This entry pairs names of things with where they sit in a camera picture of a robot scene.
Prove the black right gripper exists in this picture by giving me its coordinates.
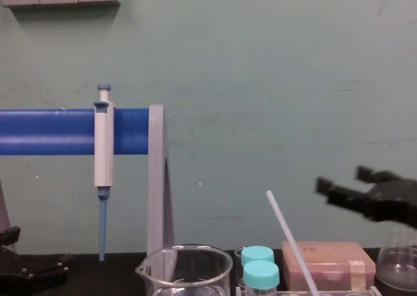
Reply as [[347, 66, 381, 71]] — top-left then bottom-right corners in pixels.
[[314, 164, 417, 229]]

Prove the brown pipette tip box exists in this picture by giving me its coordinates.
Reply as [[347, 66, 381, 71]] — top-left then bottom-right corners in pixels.
[[281, 241, 377, 292]]

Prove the white stirring rod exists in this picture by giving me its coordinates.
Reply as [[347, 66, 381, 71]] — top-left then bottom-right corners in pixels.
[[265, 190, 322, 296]]

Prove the grey pipette stand upright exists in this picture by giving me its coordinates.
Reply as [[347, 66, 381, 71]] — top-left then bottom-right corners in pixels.
[[147, 104, 176, 268]]

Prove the clear uncapped vial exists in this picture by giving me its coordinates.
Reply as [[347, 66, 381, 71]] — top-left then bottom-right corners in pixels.
[[234, 247, 246, 287]]

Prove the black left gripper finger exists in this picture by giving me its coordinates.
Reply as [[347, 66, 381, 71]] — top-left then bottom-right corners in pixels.
[[0, 226, 22, 246], [0, 252, 75, 288]]

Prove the white and blue pipette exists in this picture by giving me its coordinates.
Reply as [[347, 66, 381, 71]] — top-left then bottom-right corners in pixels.
[[93, 83, 116, 263]]

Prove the grey pipette stand leg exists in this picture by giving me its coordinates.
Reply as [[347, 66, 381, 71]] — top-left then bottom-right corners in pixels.
[[0, 178, 16, 254]]

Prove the clear glass flask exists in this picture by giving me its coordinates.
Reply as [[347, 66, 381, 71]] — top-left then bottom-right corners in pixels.
[[374, 223, 417, 296]]

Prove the clear glass beaker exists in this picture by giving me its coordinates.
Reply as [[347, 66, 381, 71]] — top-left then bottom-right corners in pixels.
[[134, 243, 234, 296]]

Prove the clear plastic vial rack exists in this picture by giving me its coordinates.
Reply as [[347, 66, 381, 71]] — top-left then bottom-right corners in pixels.
[[235, 284, 381, 296]]

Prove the teal capped sample vial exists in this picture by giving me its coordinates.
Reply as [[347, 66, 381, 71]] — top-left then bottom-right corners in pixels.
[[242, 260, 281, 296], [240, 245, 276, 267]]

